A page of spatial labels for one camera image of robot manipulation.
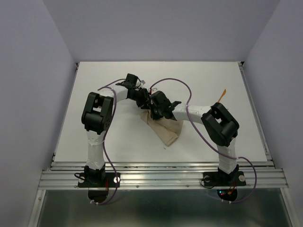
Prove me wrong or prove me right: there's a beige cloth napkin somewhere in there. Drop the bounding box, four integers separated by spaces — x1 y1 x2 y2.
140 110 184 147

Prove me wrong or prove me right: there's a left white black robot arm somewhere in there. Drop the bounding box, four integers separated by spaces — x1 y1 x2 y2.
75 73 150 188

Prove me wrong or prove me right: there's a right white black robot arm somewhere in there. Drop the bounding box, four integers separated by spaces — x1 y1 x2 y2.
150 91 240 184

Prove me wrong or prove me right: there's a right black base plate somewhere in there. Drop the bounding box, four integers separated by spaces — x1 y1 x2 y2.
202 171 246 187

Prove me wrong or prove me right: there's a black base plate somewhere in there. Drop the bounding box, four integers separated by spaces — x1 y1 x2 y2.
77 172 120 188
202 171 246 187

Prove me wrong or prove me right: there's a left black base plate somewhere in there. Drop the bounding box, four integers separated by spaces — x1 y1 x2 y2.
77 172 120 188

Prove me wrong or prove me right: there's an aluminium mounting rail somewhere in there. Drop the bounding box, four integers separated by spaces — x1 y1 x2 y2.
38 160 288 190

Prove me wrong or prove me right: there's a right aluminium side rail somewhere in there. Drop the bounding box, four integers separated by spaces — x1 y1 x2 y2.
238 61 275 164

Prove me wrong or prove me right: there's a left aluminium frame post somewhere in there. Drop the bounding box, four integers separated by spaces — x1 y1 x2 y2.
28 190 46 227

